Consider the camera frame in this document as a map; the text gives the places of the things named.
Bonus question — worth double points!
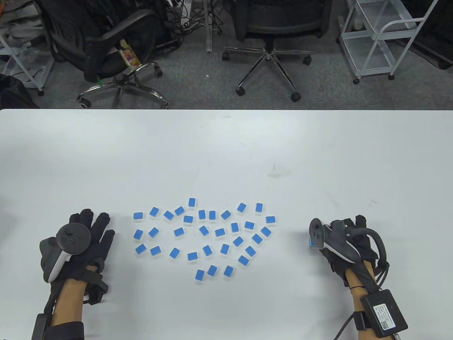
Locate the black bag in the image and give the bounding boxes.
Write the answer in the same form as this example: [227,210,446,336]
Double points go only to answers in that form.
[0,74,39,109]

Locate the black forearm strap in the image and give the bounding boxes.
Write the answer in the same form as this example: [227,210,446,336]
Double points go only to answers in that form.
[45,322,85,340]
[354,311,370,332]

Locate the black mesh office chair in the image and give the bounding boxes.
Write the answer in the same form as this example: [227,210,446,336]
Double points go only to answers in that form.
[222,0,333,102]

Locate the person's left hand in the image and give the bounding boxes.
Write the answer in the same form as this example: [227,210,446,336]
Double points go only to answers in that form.
[67,209,116,284]

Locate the blue mahjong tiles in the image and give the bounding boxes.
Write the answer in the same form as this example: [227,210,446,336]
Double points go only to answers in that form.
[133,198,276,282]

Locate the plain black forearm box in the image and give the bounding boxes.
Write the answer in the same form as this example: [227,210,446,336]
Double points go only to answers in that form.
[32,314,52,340]

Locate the black trailing cable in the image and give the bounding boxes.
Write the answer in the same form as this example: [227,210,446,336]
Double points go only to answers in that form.
[333,313,356,340]

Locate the black box with white label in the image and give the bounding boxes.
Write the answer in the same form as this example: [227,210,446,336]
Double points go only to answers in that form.
[360,290,408,338]

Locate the grey and white controller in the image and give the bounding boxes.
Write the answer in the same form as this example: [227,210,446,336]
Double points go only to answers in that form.
[39,225,92,283]
[309,218,386,264]

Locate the person's right hand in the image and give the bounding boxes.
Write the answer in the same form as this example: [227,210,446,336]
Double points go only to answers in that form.
[320,215,379,272]

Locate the person's left forearm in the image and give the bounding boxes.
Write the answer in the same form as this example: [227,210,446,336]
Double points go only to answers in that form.
[51,278,85,340]

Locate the tangle of black cables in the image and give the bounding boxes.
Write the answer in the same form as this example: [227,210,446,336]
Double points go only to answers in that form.
[165,0,227,36]

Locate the white metal rack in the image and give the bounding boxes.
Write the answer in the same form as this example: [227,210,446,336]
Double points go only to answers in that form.
[0,21,54,97]

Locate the white desk leg post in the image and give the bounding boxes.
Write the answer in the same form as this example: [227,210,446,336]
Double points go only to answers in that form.
[205,0,216,53]

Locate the person's right forearm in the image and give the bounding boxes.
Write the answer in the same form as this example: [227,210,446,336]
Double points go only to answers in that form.
[343,264,377,332]

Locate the grey crumpled cloth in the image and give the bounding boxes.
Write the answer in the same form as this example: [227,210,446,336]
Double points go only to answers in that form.
[0,11,45,39]

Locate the black chair with chrome base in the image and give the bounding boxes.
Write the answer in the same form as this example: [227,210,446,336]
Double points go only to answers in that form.
[35,0,170,109]

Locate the black flat case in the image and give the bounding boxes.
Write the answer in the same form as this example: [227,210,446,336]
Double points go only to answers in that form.
[400,0,453,70]

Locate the colourful snack packet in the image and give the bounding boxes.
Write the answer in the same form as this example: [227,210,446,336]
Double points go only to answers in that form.
[119,39,143,70]

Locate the white metal cart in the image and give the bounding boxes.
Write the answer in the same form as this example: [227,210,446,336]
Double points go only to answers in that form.
[338,0,439,85]

